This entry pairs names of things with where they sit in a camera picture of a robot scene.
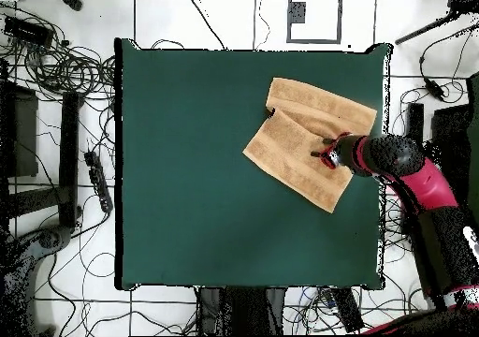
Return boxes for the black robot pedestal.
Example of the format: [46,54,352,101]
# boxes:
[196,286,287,336]

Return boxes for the black power brick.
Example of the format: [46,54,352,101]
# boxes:
[3,15,55,48]

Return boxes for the tangled black cables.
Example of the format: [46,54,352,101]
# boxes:
[282,286,364,333]
[0,0,116,104]

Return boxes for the black power strip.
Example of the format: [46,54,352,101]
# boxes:
[83,150,114,213]

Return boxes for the black stand rod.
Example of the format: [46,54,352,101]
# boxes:
[394,0,479,46]

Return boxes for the tan terry towel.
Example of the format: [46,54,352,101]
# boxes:
[241,76,378,214]

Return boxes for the small black cable adapter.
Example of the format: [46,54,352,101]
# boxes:
[424,78,446,100]

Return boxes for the dark green table cloth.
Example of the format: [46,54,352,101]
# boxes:
[113,37,392,291]

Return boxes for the grey rounded base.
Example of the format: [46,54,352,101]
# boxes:
[0,227,72,336]

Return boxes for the black flat stand bar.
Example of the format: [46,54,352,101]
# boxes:
[405,102,425,145]
[59,91,81,229]

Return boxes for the grey square frame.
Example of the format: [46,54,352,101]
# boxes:
[286,0,342,45]

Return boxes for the black flat panel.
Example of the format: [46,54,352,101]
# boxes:
[0,59,39,179]
[429,104,473,203]

